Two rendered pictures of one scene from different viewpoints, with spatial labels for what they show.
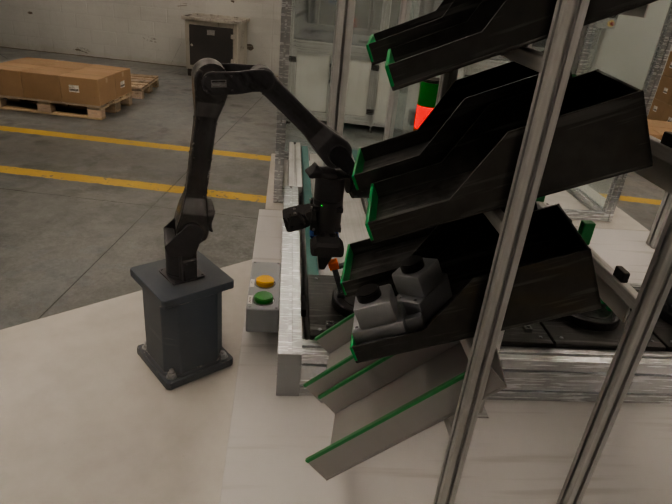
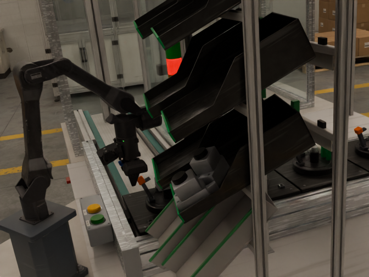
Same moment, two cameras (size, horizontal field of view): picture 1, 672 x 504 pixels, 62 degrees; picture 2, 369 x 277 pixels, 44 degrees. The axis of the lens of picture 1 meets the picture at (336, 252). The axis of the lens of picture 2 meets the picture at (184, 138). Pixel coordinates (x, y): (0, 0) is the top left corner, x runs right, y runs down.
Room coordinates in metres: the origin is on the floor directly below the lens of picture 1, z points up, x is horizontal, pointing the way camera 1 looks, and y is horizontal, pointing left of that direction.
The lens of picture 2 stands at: (-0.19, 0.07, 1.64)
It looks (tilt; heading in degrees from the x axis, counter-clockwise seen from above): 21 degrees down; 350
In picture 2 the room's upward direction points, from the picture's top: 6 degrees counter-clockwise
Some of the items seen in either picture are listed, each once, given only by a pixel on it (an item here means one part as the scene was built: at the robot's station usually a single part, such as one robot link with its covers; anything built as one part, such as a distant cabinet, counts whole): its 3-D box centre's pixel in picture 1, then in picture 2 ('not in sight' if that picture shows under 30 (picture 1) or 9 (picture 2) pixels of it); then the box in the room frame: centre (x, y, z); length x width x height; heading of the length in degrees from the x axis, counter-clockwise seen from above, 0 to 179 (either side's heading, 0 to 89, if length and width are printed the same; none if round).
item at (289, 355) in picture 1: (291, 262); (106, 192); (1.28, 0.11, 0.91); 0.89 x 0.06 x 0.11; 7
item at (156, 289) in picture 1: (183, 317); (44, 249); (0.92, 0.29, 0.96); 0.15 x 0.15 x 0.20; 43
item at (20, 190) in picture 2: (182, 230); (30, 184); (0.92, 0.29, 1.15); 0.09 x 0.07 x 0.06; 19
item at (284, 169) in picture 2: (590, 296); (314, 154); (1.08, -0.57, 1.01); 0.24 x 0.24 x 0.13; 7
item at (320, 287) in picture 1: (363, 307); (169, 205); (1.02, -0.07, 0.96); 0.24 x 0.24 x 0.02; 7
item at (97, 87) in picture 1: (62, 87); not in sight; (6.05, 3.12, 0.20); 1.20 x 0.80 x 0.41; 88
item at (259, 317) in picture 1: (264, 294); (95, 218); (1.08, 0.15, 0.93); 0.21 x 0.07 x 0.06; 7
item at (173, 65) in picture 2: (426, 117); (174, 65); (1.23, -0.17, 1.33); 0.05 x 0.05 x 0.05
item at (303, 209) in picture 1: (299, 215); (109, 152); (1.00, 0.08, 1.17); 0.07 x 0.07 x 0.06; 9
